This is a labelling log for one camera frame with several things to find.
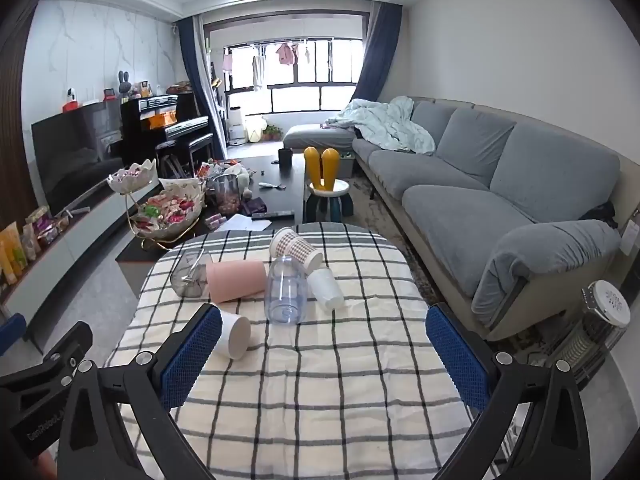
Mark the black remote control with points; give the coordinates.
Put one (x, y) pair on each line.
(272, 215)

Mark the white paper sheet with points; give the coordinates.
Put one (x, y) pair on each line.
(245, 222)

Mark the white plush toy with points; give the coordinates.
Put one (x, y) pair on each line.
(245, 180)

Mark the yellow snack packet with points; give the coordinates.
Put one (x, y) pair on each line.
(10, 255)

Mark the white paper cup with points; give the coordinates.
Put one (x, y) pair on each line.
(235, 332)

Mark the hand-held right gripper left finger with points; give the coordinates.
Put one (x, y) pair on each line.
(192, 357)

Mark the yellow rabbit ear stool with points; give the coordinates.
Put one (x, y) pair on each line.
(327, 187)

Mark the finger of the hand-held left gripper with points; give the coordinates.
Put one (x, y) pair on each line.
(12, 327)
(72, 345)

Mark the clear snack jar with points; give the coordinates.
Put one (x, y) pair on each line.
(227, 195)

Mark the black piano bench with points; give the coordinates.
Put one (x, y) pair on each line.
(192, 142)

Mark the blue curtain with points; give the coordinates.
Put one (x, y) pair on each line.
(195, 75)
(377, 55)

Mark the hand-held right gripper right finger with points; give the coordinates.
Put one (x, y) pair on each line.
(457, 360)

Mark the black piano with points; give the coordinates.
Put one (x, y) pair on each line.
(145, 130)

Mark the brown checked paper cup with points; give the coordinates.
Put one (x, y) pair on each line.
(295, 249)

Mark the white hanging garment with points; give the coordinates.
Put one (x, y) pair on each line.
(258, 72)

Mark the grey sofa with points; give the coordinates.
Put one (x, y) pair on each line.
(450, 170)

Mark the grey glass cup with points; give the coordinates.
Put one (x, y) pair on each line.
(187, 275)

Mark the light blue blanket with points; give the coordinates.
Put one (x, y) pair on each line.
(390, 125)

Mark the black mug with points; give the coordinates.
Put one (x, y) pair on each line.
(285, 158)

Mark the grey television cabinet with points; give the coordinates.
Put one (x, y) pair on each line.
(75, 242)

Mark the potted plants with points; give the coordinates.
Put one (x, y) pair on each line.
(272, 133)

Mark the clear plastic bottle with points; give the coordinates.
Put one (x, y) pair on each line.
(286, 290)

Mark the white air purifier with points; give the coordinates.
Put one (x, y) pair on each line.
(236, 125)

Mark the white plastic cup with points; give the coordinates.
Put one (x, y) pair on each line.
(325, 287)

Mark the black white checked tablecloth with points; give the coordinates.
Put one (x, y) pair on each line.
(310, 385)

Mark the white security camera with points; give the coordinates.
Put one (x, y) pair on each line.
(72, 95)

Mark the grey electric heater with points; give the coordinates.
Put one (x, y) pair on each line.
(590, 340)

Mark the grey rabbit figure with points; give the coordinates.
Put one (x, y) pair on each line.
(124, 85)

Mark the pink hanging garment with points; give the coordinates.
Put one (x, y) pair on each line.
(286, 55)

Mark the two-tier white candy dish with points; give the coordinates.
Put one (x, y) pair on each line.
(170, 210)

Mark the pink cup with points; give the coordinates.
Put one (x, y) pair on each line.
(235, 280)

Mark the black coffee table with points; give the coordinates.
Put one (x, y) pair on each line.
(280, 182)

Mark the black television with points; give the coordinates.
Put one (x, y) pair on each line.
(75, 150)

